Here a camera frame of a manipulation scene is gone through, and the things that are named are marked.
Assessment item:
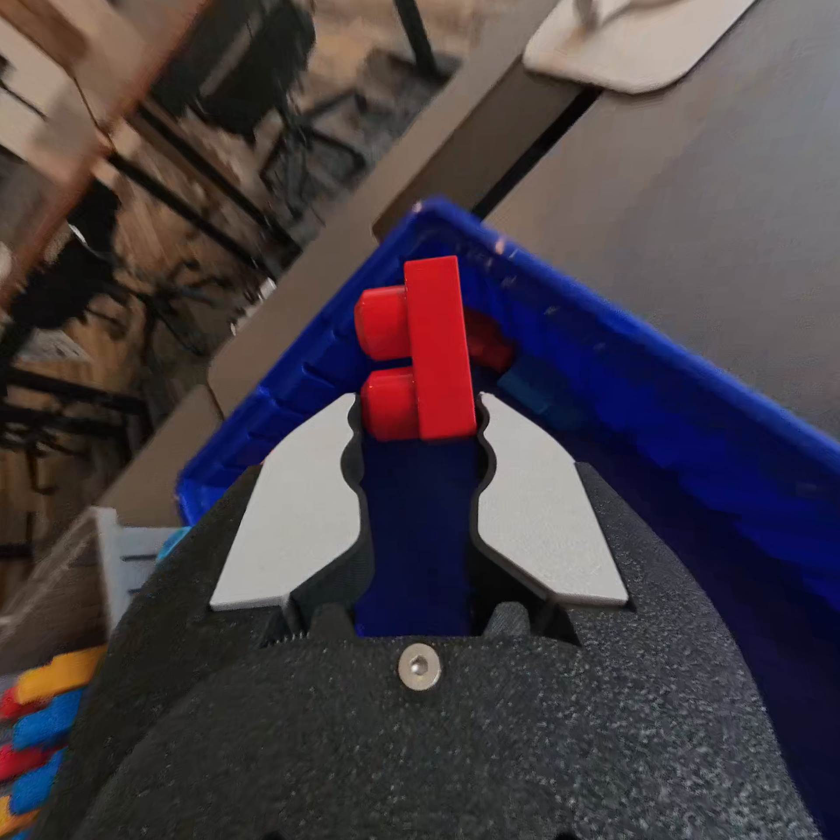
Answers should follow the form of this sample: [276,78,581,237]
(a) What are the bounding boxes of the black office chair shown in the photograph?
[145,0,371,178]

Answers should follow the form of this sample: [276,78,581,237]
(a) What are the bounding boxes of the row of colourful toy blocks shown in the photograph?
[0,642,110,840]

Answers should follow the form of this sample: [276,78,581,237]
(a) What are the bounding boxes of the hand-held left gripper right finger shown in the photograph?
[472,392,632,610]

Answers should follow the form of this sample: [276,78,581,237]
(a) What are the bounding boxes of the blue plastic bin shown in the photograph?
[174,196,840,840]

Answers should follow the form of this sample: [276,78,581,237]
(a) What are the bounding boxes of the red two-stud building block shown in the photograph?
[353,255,481,445]

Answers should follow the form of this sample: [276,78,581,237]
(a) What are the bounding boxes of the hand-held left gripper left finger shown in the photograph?
[210,394,378,613]

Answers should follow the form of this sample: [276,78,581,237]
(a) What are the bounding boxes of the grey plastic bin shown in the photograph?
[92,504,193,634]

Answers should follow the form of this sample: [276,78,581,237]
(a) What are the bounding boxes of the wooden office desk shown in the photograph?
[0,0,217,316]

